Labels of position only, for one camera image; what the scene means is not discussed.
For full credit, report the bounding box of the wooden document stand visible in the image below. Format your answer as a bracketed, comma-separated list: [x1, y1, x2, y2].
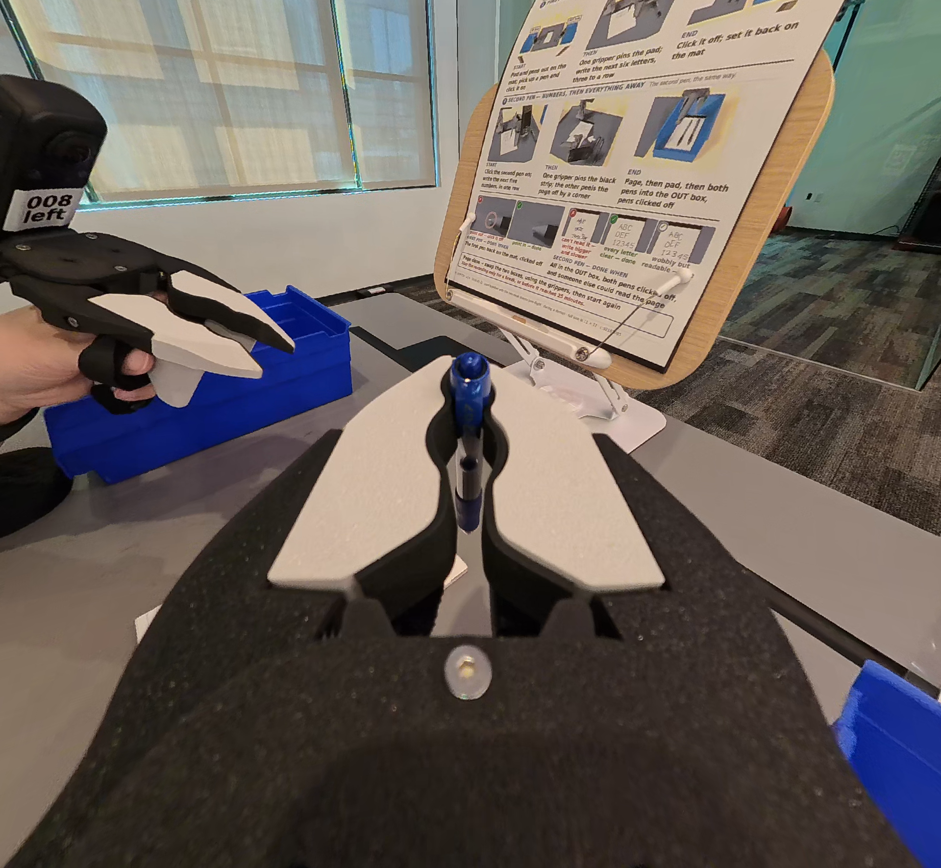
[434, 48, 837, 453]

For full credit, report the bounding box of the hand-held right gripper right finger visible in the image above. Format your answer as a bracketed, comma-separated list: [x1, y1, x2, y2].
[479, 372, 668, 637]

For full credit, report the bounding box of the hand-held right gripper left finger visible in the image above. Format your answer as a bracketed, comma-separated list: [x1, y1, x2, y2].
[266, 355, 479, 636]

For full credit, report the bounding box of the blue retractable pen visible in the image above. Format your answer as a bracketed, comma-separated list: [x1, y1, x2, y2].
[447, 352, 495, 540]

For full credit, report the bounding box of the printed instruction sheet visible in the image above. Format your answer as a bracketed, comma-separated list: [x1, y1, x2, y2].
[437, 0, 891, 374]

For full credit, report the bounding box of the large window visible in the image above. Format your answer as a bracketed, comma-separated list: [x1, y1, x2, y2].
[0, 0, 440, 211]

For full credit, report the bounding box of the blue plastic bin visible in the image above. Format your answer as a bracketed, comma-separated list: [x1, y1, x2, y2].
[44, 285, 354, 484]
[831, 661, 941, 868]

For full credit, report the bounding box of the white lined notepad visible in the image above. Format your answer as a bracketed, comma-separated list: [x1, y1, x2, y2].
[134, 555, 471, 647]

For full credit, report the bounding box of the person's left hand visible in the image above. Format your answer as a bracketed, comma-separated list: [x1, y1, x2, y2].
[0, 305, 159, 428]

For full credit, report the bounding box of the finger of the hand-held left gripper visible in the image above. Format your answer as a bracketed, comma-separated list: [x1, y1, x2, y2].
[165, 270, 297, 354]
[87, 292, 264, 408]

